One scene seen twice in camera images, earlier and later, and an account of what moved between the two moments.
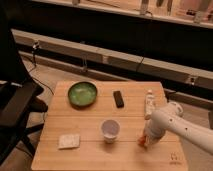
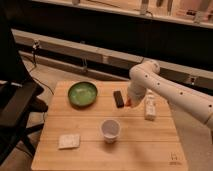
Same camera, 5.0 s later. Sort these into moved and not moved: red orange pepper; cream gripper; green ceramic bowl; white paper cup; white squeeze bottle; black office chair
Moved: cream gripper; red orange pepper
Not moved: white paper cup; white squeeze bottle; green ceramic bowl; black office chair
